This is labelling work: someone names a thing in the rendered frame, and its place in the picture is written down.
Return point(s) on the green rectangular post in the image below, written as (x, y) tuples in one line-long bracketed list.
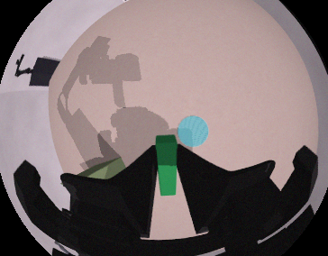
[(166, 146)]

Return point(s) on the cyan circle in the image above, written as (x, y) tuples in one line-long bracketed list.
[(193, 131)]

